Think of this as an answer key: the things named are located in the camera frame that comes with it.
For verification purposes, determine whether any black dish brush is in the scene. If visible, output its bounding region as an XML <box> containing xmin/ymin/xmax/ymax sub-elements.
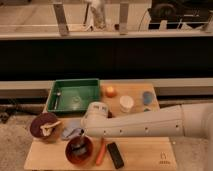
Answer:
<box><xmin>72</xmin><ymin>131</ymin><xmax>87</xmax><ymax>156</ymax></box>

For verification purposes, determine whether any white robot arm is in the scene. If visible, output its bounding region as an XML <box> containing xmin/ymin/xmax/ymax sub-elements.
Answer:
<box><xmin>81</xmin><ymin>102</ymin><xmax>213</xmax><ymax>171</ymax></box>

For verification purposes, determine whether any dark red bowl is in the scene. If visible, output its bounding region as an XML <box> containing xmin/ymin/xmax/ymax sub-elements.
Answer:
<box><xmin>30</xmin><ymin>113</ymin><xmax>58</xmax><ymax>138</ymax></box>

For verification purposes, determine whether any orange fruit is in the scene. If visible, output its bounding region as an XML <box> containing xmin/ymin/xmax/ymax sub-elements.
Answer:
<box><xmin>105</xmin><ymin>86</ymin><xmax>117</xmax><ymax>98</ymax></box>

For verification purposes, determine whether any dark grape bunch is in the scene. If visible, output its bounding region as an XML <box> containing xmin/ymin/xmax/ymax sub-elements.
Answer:
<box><xmin>108</xmin><ymin>111</ymin><xmax>113</xmax><ymax>118</ymax></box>

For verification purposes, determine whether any green plastic tray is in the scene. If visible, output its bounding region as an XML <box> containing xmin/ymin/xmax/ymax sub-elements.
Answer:
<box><xmin>47</xmin><ymin>78</ymin><xmax>101</xmax><ymax>113</ymax></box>

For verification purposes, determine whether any blue cup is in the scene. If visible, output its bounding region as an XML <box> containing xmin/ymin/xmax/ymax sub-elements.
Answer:
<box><xmin>142</xmin><ymin>91</ymin><xmax>154</xmax><ymax>105</ymax></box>

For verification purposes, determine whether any metal spoon in tray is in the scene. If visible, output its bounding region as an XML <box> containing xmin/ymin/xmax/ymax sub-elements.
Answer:
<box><xmin>54</xmin><ymin>92</ymin><xmax>61</xmax><ymax>110</ymax></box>

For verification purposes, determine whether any light blue cloth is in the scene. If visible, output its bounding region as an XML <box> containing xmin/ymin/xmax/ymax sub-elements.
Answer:
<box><xmin>61</xmin><ymin>120</ymin><xmax>84</xmax><ymax>140</ymax></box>

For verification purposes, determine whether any orange carrot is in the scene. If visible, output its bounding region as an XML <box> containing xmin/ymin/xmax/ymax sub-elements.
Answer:
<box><xmin>95</xmin><ymin>138</ymin><xmax>106</xmax><ymax>166</ymax></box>

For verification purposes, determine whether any black rectangular block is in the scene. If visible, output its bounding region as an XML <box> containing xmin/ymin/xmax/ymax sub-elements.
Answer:
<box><xmin>107</xmin><ymin>142</ymin><xmax>124</xmax><ymax>169</ymax></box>

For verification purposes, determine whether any wooden spatula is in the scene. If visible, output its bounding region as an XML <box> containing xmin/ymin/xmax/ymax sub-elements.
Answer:
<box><xmin>40</xmin><ymin>121</ymin><xmax>61</xmax><ymax>136</ymax></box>

